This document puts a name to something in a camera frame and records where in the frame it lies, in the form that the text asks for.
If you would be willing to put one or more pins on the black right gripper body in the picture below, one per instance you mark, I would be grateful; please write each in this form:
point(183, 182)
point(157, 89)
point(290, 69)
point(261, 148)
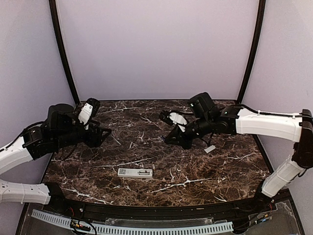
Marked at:
point(187, 142)

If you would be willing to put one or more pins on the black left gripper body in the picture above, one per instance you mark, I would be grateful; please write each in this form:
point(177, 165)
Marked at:
point(93, 140)

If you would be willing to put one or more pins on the white battery cover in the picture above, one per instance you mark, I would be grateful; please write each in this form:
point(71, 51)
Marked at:
point(210, 148)

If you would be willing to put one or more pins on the white remote control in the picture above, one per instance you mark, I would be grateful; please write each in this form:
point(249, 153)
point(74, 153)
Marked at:
point(135, 173)

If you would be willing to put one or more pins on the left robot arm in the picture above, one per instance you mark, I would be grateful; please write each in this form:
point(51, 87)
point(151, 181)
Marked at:
point(61, 129)

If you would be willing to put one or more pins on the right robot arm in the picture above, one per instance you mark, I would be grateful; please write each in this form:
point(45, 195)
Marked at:
point(240, 119)

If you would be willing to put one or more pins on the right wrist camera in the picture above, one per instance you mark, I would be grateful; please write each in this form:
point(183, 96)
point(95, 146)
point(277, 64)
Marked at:
point(173, 118)

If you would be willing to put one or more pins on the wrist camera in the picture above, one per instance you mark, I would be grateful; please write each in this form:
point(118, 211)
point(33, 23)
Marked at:
point(173, 118)
point(88, 111)

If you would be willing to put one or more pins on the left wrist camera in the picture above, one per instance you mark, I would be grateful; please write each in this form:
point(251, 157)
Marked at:
point(88, 111)

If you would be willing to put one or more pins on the white slotted cable duct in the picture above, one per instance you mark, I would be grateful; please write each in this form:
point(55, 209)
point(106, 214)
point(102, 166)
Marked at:
point(123, 227)

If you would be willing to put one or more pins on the black front rail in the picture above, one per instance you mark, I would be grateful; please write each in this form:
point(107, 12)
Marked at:
point(234, 210)

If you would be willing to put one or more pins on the black left corner post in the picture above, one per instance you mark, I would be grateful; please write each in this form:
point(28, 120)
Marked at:
point(62, 50)

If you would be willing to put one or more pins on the black corner post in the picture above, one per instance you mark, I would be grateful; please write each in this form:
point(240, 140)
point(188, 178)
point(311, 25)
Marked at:
point(253, 50)
point(62, 50)

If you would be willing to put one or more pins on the black right corner post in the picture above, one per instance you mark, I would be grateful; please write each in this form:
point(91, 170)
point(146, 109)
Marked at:
point(253, 50)

